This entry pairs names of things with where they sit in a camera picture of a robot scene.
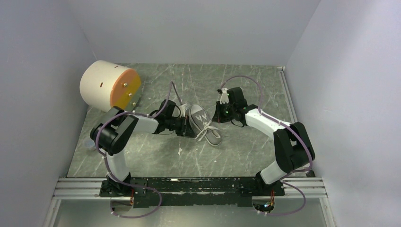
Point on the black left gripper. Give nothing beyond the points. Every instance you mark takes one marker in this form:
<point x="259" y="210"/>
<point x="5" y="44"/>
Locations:
<point x="186" y="129"/>

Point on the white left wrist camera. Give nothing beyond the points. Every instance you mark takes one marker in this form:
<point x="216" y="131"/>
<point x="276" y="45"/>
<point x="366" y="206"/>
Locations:
<point x="184" y="110"/>

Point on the white shoelace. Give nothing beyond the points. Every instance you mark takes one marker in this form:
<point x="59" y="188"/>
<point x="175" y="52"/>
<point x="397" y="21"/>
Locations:
<point x="203" y="124"/>

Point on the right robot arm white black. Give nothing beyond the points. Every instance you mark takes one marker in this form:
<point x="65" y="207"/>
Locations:
<point x="292" y="146"/>

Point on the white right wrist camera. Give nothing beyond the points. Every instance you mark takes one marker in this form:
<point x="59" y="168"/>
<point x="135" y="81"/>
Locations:
<point x="224" y="99"/>

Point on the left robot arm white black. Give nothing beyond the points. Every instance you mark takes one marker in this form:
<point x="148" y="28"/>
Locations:
<point x="112" y="132"/>

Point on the cream cylinder with orange face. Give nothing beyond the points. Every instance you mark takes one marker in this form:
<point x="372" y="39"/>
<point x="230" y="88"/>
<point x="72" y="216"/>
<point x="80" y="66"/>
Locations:
<point x="105" y="84"/>

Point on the grey canvas sneaker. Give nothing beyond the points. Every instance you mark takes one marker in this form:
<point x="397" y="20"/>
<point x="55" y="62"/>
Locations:
<point x="197" y="109"/>

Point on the aluminium frame rail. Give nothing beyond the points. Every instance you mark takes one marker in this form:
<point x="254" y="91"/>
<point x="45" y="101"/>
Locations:
<point x="89" y="188"/>

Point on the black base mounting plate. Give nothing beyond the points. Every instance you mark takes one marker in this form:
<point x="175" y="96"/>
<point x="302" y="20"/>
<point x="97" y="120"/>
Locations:
<point x="149" y="192"/>

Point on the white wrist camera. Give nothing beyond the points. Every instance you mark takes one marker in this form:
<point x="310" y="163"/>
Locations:
<point x="184" y="110"/>
<point x="224" y="99"/>

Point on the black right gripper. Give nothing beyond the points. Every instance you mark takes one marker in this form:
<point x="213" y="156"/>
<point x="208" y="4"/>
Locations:
<point x="218" y="117"/>

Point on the small clear plastic cup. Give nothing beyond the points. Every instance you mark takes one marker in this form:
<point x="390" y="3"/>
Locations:
<point x="90" y="145"/>

